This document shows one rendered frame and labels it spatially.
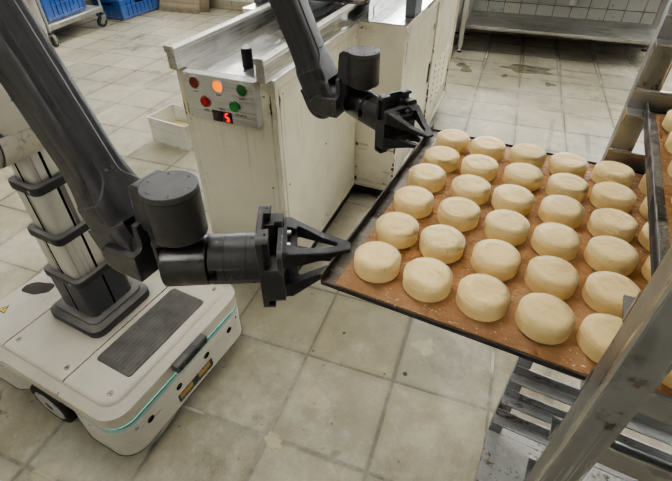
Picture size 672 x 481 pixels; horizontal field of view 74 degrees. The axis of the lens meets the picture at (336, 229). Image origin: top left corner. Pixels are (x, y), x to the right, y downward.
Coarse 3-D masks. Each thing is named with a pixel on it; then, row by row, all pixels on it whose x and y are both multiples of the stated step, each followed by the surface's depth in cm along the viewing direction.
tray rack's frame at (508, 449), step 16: (512, 432) 116; (496, 448) 113; (512, 448) 113; (528, 448) 113; (544, 448) 113; (480, 464) 110; (496, 464) 110; (512, 464) 110; (480, 480) 107; (496, 480) 107; (512, 480) 107; (592, 480) 107; (608, 480) 107; (624, 480) 107
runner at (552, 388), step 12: (516, 372) 100; (528, 372) 98; (528, 384) 98; (540, 384) 98; (552, 384) 97; (564, 384) 95; (552, 396) 96; (564, 396) 96; (576, 396) 96; (636, 420) 92; (648, 420) 90; (648, 432) 90; (660, 432) 90
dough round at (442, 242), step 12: (432, 228) 51; (444, 228) 51; (420, 240) 50; (432, 240) 49; (444, 240) 49; (456, 240) 49; (420, 252) 51; (432, 252) 49; (444, 252) 48; (456, 252) 48
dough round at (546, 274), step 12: (528, 264) 47; (540, 264) 46; (552, 264) 46; (564, 264) 46; (528, 276) 46; (540, 276) 45; (552, 276) 45; (564, 276) 45; (576, 276) 45; (540, 288) 45; (552, 288) 44; (564, 288) 44
